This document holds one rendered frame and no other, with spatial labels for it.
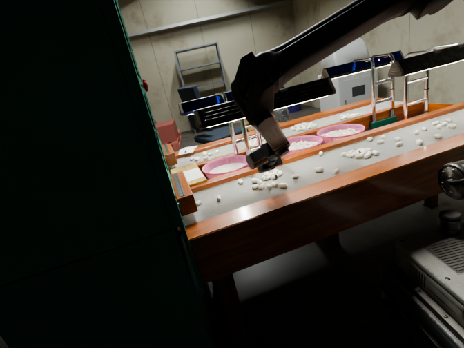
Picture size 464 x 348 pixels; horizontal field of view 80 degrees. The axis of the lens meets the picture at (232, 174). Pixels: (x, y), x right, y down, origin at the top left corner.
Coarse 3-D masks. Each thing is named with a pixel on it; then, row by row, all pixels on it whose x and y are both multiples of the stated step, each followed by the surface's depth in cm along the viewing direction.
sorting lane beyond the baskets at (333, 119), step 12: (360, 108) 216; (384, 108) 201; (324, 120) 205; (336, 120) 198; (288, 132) 195; (300, 132) 188; (228, 144) 197; (240, 144) 191; (192, 156) 188; (204, 156) 182; (216, 156) 176; (168, 168) 172
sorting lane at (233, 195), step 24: (432, 120) 154; (456, 120) 145; (360, 144) 141; (384, 144) 135; (408, 144) 128; (288, 168) 131; (312, 168) 125; (216, 192) 123; (240, 192) 118; (264, 192) 113; (192, 216) 106
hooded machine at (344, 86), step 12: (348, 48) 359; (360, 48) 360; (324, 60) 387; (336, 60) 359; (348, 60) 359; (360, 72) 356; (336, 84) 361; (348, 84) 359; (360, 84) 361; (336, 96) 368; (348, 96) 364; (360, 96) 366; (324, 108) 416
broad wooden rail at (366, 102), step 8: (352, 104) 225; (360, 104) 220; (368, 104) 222; (320, 112) 223; (328, 112) 217; (336, 112) 215; (296, 120) 213; (304, 120) 209; (312, 120) 211; (240, 136) 203; (248, 136) 200; (208, 144) 200; (216, 144) 195; (224, 144) 196; (176, 152) 198; (200, 152) 193
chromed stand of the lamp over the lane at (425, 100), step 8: (432, 48) 147; (440, 48) 143; (408, 56) 145; (416, 80) 153; (424, 80) 155; (424, 88) 158; (424, 96) 159; (408, 104) 156; (424, 104) 161; (424, 112) 162
